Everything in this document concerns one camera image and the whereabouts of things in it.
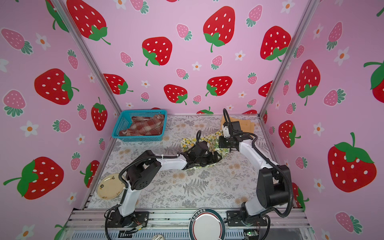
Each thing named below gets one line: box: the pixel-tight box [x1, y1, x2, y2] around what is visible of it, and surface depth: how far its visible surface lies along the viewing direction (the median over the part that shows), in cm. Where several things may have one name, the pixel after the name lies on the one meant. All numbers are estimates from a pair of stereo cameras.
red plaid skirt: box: [119, 114, 165, 136], surface depth 112 cm
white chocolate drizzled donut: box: [151, 234, 165, 240], surface depth 68 cm
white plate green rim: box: [188, 207, 226, 240], surface depth 73 cm
